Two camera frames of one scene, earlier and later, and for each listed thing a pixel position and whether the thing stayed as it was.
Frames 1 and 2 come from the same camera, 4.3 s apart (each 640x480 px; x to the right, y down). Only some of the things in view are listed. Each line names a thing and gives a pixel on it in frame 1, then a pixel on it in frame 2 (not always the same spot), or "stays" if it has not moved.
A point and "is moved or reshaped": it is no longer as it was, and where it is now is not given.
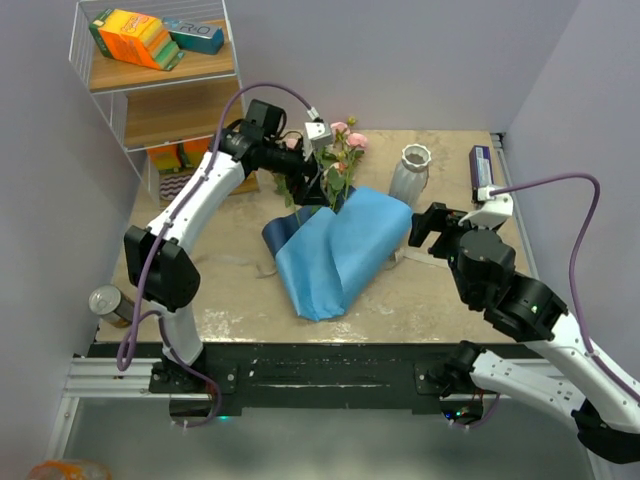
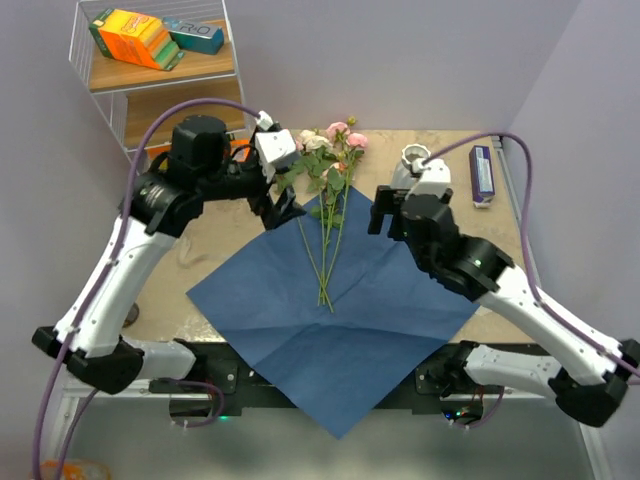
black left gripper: x=307 y=168 -> x=286 y=210
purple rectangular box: x=481 y=171 stays
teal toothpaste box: x=195 y=37 stays
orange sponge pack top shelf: x=135 y=38 stays
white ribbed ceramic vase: x=409 y=175 stays
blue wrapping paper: x=330 y=258 is moved or reshaped
